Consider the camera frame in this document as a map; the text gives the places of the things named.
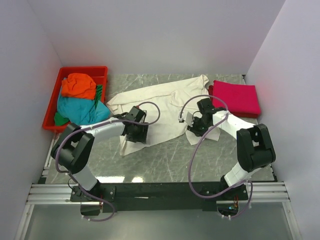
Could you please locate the orange t shirt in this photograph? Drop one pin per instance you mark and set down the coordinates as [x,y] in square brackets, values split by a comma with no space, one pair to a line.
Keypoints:
[78,85]

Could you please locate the red plastic bin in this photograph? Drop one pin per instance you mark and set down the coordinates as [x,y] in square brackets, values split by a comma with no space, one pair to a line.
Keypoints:
[97,73]

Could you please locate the aluminium rail frame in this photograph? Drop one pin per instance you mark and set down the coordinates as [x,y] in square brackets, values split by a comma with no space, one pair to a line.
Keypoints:
[258,192]

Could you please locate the light blue t shirt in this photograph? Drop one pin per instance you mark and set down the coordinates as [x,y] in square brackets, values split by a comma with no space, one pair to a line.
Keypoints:
[102,113]

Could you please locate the dark red folded t shirt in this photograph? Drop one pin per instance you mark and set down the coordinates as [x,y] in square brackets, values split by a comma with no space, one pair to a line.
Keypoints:
[211,91]

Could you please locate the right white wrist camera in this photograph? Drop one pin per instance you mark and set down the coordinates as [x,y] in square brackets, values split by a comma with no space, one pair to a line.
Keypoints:
[186,118]

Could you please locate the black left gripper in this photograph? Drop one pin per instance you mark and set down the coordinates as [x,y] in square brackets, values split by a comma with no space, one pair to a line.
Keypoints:
[140,138]

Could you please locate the green t shirt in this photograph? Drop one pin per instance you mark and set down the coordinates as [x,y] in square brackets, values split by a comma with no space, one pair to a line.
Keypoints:
[61,120]

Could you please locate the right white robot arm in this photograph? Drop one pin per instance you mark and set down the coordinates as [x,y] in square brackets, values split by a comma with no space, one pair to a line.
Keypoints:
[254,146]

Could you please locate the white t shirt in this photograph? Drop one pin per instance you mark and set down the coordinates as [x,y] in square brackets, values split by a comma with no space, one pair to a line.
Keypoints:
[169,98]

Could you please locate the black base bar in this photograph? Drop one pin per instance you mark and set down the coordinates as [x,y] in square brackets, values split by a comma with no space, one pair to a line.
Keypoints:
[143,196]

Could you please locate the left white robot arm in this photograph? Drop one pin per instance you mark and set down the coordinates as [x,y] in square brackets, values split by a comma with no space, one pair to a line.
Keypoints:
[72,149]

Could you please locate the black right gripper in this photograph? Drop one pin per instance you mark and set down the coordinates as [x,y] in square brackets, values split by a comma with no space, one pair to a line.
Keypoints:
[194,129]

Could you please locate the pink folded t shirt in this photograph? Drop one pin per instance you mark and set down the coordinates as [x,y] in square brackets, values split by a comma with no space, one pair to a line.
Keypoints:
[235,97]

